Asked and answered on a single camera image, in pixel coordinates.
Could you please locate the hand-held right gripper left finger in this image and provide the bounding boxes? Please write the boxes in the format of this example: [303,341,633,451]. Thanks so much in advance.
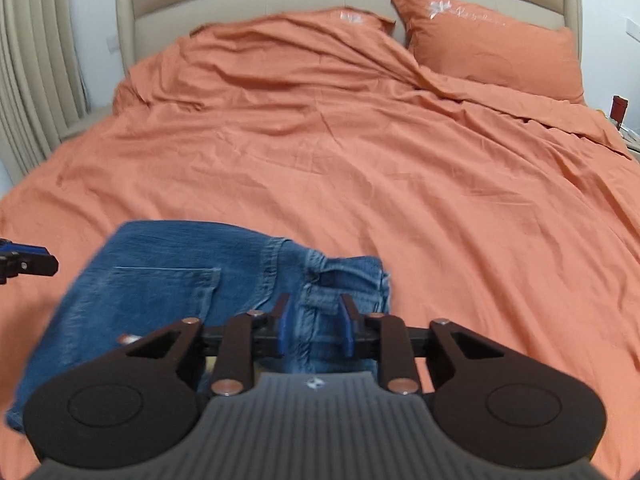
[120,294,292,397]

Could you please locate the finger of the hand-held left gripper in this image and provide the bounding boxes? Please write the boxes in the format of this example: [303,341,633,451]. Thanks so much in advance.
[0,240,60,285]

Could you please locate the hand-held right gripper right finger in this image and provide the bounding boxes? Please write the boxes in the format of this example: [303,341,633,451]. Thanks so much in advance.
[340,294,507,395]

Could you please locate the blue denim pants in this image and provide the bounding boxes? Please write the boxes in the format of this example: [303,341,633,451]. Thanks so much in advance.
[5,220,393,433]

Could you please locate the beige nightstand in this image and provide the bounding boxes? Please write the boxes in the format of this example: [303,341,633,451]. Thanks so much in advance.
[57,105,117,143]

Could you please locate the orange duvet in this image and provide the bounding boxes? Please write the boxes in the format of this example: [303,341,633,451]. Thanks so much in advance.
[0,10,640,480]

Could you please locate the beige curtain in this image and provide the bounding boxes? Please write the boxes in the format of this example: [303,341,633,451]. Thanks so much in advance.
[0,0,92,181]

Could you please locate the orange pillow with flower print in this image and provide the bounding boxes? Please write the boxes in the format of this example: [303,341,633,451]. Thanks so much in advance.
[391,0,587,106]
[325,7,397,37]

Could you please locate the white nightstand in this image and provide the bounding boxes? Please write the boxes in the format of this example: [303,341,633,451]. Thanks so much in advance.
[606,110,640,155]

